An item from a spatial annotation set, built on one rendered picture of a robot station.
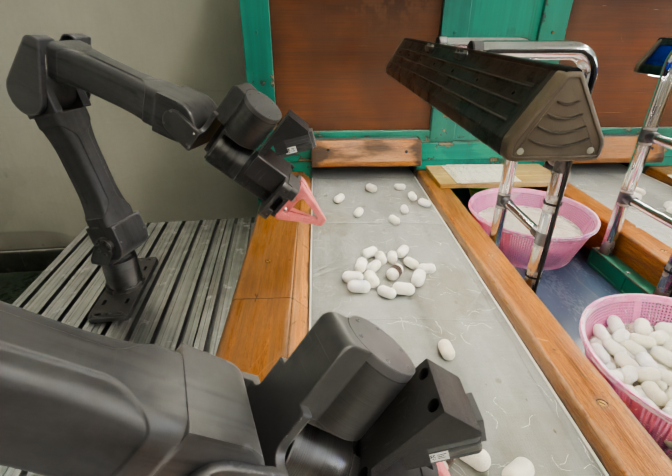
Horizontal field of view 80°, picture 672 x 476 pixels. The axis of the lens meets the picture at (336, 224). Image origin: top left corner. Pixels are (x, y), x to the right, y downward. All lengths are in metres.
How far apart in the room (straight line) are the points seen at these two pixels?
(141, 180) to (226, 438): 1.95
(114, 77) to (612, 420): 0.74
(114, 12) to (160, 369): 1.84
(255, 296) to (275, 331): 0.09
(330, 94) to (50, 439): 0.99
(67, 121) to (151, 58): 1.25
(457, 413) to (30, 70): 0.69
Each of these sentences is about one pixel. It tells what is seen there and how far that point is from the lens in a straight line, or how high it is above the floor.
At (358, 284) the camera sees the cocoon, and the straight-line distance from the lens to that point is 0.66.
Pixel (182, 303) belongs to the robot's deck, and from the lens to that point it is 0.82.
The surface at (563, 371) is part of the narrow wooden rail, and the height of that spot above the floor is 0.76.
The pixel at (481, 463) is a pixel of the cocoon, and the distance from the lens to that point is 0.48.
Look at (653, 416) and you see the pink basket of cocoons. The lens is 0.60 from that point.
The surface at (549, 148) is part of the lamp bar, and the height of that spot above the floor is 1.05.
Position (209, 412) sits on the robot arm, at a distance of 0.25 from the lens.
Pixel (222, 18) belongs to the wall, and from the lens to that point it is 1.92.
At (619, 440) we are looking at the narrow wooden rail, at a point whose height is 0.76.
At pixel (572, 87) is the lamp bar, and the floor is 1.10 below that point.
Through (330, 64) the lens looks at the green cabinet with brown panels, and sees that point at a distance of 1.10.
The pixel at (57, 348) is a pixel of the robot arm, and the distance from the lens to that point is 0.23.
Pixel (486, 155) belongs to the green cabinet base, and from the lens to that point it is 1.23.
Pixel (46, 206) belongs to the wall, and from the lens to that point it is 2.37.
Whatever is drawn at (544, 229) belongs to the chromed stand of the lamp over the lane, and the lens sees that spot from 0.69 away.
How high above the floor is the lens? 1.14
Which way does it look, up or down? 27 degrees down
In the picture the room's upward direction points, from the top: straight up
